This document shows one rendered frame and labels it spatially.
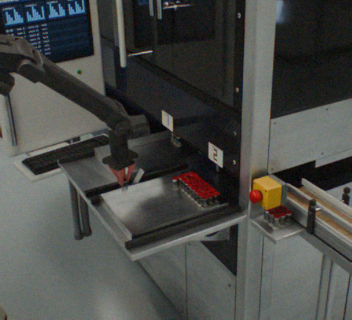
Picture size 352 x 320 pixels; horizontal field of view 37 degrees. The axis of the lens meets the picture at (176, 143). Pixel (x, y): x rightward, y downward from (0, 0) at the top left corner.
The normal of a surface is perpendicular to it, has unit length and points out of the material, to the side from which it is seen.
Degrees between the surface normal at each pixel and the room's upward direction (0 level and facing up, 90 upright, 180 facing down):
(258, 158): 90
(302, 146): 90
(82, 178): 0
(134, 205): 0
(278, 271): 90
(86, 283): 0
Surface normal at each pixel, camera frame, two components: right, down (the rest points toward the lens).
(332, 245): -0.87, 0.23
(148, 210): -0.03, -0.90
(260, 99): 0.48, 0.37
